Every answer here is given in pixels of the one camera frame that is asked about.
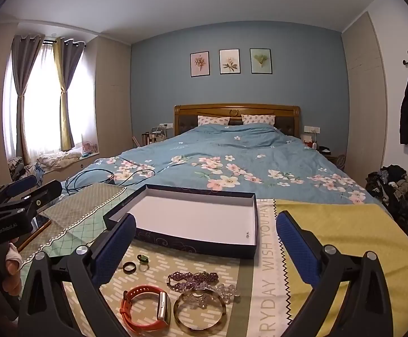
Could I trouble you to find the blue floral duvet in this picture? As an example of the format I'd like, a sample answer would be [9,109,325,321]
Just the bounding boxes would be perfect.
[62,124,384,215]

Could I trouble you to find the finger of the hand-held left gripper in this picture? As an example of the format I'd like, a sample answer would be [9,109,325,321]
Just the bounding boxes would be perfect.
[0,180,63,218]
[0,175,38,211]

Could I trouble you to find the framed flower picture green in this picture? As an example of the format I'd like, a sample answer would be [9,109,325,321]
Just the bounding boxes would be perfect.
[250,48,273,74]

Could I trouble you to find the patchwork patterned blanket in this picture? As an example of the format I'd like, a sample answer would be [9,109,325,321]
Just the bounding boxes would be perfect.
[19,182,408,337]

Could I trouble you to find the clear cosmetics organizer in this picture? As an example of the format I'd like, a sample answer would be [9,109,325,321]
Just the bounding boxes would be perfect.
[141,126,169,145]

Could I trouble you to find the grey and yellow curtain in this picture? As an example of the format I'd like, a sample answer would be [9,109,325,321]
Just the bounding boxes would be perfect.
[52,37,85,151]

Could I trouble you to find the white dotted pillow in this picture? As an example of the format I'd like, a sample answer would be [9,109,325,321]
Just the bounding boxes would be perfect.
[241,114,276,126]
[198,115,231,127]

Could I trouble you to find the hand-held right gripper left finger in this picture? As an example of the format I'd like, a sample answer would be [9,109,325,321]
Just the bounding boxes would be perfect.
[17,213,138,337]

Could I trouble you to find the framed flower picture white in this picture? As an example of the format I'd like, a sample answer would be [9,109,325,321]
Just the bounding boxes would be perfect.
[219,49,241,74]

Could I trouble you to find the clear crystal bracelet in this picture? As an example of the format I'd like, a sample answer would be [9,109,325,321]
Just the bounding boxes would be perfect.
[186,283,241,304]

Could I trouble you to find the wooden headboard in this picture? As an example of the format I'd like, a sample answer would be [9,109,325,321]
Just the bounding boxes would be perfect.
[174,103,301,137]

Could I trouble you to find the tortoiseshell bangle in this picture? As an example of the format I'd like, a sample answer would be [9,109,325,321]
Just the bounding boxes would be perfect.
[173,288,226,331]

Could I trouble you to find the navy shallow box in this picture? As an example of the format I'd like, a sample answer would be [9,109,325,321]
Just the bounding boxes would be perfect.
[103,183,258,259]

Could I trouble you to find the dark cloth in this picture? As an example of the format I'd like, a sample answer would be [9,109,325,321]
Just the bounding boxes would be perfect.
[7,158,38,183]

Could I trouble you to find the white sheer curtain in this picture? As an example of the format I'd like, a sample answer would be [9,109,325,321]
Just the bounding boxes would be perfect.
[23,42,64,162]

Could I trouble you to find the orange smart watch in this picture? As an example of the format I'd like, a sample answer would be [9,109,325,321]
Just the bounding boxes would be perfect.
[120,284,171,331]

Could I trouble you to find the person's left hand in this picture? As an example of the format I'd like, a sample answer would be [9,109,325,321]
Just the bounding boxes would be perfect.
[4,243,24,297]

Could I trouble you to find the pile of dark clothes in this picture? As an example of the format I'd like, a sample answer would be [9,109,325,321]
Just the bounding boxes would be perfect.
[365,164,408,241]

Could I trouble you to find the smartphone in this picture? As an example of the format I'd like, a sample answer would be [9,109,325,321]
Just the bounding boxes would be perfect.
[16,214,52,253]

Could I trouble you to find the framed flower picture pink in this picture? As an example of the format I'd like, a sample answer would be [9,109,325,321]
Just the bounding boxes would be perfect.
[190,52,210,77]

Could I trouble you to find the beige built-in wardrobe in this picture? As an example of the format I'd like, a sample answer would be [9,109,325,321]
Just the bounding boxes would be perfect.
[341,10,388,186]

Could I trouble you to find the purple bead bracelet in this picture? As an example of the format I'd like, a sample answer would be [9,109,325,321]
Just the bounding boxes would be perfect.
[167,270,219,292]

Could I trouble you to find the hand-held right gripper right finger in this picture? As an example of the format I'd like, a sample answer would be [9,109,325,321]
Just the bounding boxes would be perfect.
[275,211,394,337]

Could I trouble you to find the pile of light laundry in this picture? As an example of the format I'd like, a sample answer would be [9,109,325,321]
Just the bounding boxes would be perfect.
[37,151,82,173]

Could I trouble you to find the black cable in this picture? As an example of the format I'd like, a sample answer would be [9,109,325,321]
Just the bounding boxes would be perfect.
[114,168,156,187]
[65,169,116,194]

